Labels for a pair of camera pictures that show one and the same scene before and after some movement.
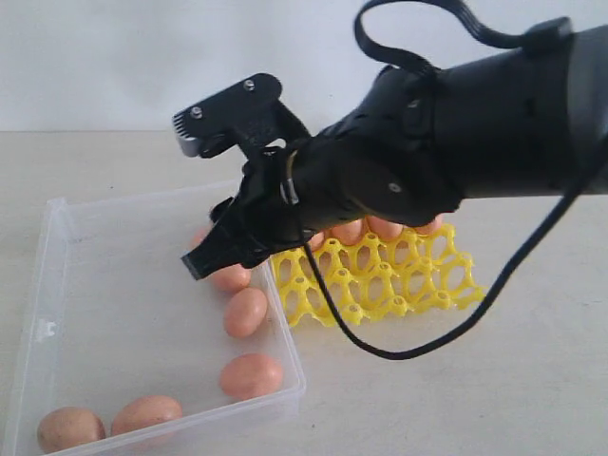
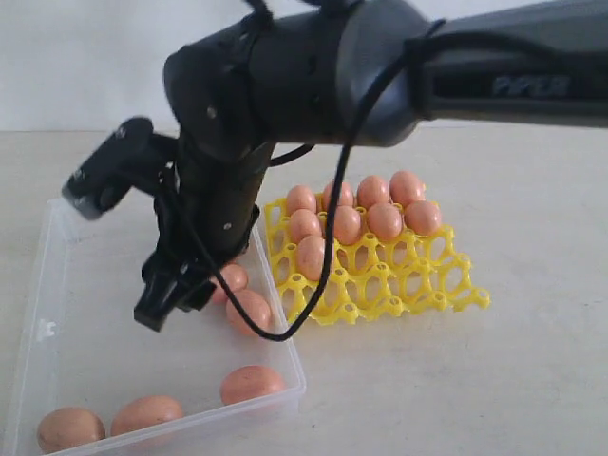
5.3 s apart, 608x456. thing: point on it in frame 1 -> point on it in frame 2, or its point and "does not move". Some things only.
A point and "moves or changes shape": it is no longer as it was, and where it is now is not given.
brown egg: (316, 240) moves or changes shape
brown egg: (385, 229) does not move
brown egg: (68, 427) does not move
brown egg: (144, 411) does not move
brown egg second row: (350, 233) does not move
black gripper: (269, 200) -> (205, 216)
